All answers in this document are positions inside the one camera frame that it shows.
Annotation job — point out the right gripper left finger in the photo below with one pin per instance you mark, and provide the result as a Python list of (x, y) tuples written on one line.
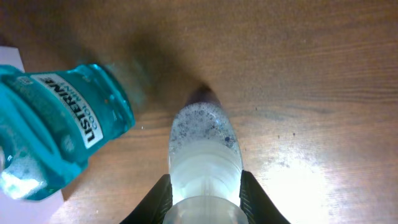
[(153, 207)]

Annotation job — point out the white cardboard box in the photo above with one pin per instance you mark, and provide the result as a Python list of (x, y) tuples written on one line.
[(18, 211)]

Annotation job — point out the purple liquid clear bottle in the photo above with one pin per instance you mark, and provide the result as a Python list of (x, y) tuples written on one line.
[(205, 164)]

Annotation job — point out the teal mouthwash bottle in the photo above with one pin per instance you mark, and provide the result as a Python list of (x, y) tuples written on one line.
[(52, 123)]

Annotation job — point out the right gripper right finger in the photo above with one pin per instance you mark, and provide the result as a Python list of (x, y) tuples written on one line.
[(256, 204)]

